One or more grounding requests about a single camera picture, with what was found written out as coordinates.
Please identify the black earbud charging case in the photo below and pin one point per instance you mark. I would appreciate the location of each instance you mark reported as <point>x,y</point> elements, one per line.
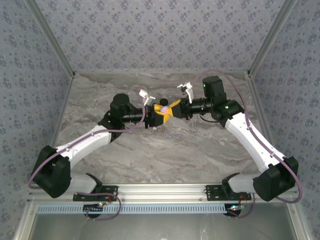
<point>163,102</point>

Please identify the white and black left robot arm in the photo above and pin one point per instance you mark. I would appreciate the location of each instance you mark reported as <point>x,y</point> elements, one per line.
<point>82,142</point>

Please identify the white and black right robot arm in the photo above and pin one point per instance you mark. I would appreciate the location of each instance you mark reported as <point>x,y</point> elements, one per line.
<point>250,140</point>

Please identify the grey metal panel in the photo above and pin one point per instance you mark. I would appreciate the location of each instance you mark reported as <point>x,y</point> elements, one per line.
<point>160,227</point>

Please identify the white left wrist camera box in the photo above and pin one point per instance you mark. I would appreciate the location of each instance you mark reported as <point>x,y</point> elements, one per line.
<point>150,101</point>

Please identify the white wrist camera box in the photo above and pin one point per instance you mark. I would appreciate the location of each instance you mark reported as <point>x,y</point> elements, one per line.
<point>190,95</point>
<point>150,101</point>

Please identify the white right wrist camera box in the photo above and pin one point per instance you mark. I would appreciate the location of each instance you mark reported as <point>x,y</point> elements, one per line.
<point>190,95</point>

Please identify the thin aluminium table edge rail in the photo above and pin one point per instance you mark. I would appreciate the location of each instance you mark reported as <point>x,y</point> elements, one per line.
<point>125,72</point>

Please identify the wide aluminium frame beam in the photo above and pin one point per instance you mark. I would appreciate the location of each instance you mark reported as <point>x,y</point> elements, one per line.
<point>160,191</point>

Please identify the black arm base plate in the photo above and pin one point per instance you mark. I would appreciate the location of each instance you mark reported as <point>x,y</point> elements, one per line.
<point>212,193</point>
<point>111,191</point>

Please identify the slanted aluminium frame post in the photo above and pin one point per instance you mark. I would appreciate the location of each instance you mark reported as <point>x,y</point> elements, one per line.
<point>270,37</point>
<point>51,37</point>

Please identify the black mount with LED board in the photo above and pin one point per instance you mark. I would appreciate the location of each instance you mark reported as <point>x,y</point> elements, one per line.
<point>233,212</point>
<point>92,208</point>

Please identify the aluminium lower frame rail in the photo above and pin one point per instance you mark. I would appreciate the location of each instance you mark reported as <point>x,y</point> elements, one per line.
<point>23,222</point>
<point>298,222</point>

